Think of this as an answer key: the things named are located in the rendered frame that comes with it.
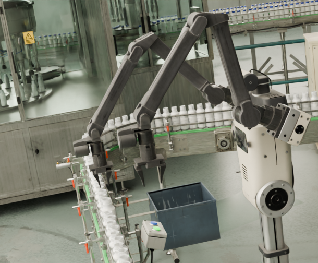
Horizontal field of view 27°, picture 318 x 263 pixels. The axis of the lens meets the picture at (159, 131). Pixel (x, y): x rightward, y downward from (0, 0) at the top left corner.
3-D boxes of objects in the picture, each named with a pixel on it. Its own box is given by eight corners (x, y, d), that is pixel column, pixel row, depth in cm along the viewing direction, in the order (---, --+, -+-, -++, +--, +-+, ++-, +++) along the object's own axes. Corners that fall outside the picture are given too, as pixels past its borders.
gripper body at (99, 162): (88, 169, 282) (85, 153, 280) (111, 164, 284) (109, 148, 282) (90, 173, 276) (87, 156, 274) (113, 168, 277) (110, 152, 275)
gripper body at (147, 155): (164, 163, 231) (162, 143, 230) (136, 168, 230) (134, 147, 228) (161, 158, 238) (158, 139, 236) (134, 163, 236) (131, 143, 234)
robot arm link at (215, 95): (149, 26, 263) (146, 23, 272) (127, 52, 264) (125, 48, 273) (229, 94, 276) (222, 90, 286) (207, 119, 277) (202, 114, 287)
